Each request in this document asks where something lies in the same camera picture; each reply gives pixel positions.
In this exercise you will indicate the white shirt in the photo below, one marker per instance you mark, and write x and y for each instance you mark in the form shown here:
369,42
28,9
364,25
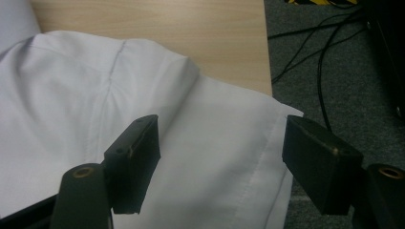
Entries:
207,143

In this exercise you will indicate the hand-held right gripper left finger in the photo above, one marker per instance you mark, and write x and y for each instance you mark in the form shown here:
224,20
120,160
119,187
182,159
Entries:
130,168

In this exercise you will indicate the black curtain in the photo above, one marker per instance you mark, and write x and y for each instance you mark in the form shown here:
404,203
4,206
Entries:
391,47

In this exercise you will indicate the black stand base hazard tape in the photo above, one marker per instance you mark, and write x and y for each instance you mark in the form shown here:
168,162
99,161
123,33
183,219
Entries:
318,1

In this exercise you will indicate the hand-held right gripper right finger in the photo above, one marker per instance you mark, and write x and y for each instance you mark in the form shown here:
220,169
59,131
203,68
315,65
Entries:
324,171

